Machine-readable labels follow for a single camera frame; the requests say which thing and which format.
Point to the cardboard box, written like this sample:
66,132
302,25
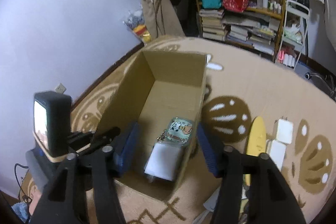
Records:
157,87

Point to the white small remote control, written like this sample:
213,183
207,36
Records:
276,150

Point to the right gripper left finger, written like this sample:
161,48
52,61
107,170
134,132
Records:
64,198

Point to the wooden bookshelf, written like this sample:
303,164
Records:
249,3

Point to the person's left hand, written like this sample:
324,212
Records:
35,195

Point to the white numbered remote control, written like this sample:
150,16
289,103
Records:
209,206

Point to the plush toy bag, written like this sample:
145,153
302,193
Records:
135,22

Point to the white square charger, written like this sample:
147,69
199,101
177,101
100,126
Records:
283,131

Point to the cartoon earbud case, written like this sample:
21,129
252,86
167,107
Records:
178,132

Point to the stacked books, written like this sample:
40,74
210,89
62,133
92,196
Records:
255,29

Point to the yellow oval case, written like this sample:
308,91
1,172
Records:
256,143

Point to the white rolling cart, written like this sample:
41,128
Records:
293,33

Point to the patterned tan carpet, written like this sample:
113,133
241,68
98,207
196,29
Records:
263,89

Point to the wall socket upper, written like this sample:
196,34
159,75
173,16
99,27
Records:
60,88

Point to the beige hanging trousers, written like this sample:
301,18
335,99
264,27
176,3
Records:
161,19

